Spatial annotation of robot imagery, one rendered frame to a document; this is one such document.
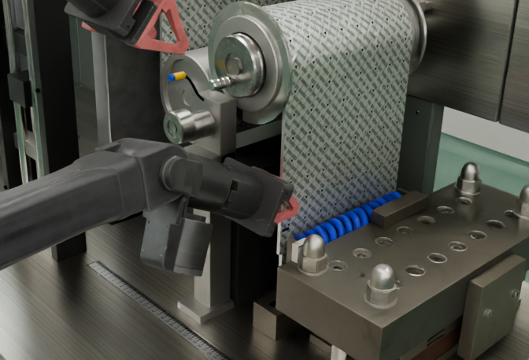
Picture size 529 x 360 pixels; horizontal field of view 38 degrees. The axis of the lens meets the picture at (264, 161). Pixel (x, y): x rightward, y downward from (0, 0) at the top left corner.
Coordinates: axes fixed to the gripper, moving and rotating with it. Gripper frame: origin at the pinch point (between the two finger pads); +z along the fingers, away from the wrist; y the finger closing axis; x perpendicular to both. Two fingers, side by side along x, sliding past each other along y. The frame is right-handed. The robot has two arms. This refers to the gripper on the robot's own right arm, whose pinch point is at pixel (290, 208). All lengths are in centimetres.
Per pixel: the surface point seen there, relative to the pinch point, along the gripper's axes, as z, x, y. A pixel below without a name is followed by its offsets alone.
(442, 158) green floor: 268, 24, -132
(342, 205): 9.9, 2.2, 0.3
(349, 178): 9.0, 6.0, 0.3
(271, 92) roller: -10.1, 12.2, -1.1
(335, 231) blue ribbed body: 5.9, -0.9, 3.6
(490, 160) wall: 280, 32, -114
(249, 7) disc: -14.0, 20.4, -5.7
